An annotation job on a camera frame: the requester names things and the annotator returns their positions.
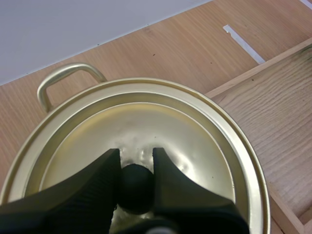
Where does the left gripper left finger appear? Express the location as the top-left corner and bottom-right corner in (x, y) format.
(0, 148), (122, 234)

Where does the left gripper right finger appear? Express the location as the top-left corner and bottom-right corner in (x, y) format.
(117, 147), (250, 234)

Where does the gold lid with black knob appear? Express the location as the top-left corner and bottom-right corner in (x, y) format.
(0, 77), (272, 234)

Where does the shallow wooden tray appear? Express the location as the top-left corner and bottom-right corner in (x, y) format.
(204, 37), (312, 234)

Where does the gold pot with two handles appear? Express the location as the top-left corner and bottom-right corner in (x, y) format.
(37, 63), (108, 114)

